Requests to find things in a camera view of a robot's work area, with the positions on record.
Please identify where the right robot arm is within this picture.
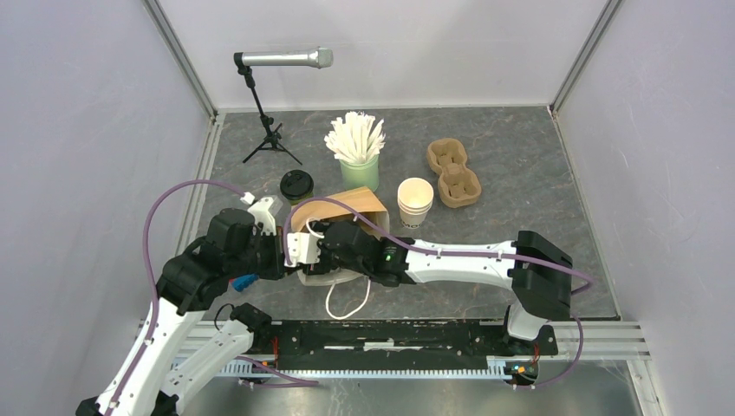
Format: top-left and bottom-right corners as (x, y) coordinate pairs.
(306, 221), (573, 354)

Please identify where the black tripod mic stand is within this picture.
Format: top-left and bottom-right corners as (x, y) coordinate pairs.
(237, 65), (302, 166)

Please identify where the red and blue block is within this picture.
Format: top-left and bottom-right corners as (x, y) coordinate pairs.
(230, 274), (259, 292)

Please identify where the brown paper bag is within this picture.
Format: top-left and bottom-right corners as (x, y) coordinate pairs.
(285, 187), (390, 320)

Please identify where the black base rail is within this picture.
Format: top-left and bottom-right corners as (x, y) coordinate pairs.
(244, 319), (559, 373)

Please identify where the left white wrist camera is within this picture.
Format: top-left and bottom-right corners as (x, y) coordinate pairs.
(240, 192), (283, 236)

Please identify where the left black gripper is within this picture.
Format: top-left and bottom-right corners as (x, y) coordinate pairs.
(229, 224), (303, 279)

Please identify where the green paper coffee cup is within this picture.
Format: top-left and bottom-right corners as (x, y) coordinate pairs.
(288, 197), (310, 207)

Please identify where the silver microphone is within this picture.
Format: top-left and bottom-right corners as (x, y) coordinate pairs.
(233, 47), (334, 69)

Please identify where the green straw holder cup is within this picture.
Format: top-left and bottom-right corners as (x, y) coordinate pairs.
(340, 156), (380, 192)

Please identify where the stack of white paper cups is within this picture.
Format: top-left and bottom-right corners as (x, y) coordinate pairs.
(397, 178), (434, 229)

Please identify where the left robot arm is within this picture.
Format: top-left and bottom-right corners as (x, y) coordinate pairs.
(75, 198), (285, 415)

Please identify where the black plastic cup lid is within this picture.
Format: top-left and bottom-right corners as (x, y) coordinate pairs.
(279, 169), (314, 200)

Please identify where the brown cardboard cup carrier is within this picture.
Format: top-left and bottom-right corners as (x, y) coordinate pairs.
(426, 138), (482, 208)

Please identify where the white paper straws bundle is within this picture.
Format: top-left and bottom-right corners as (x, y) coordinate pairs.
(324, 111), (386, 165)

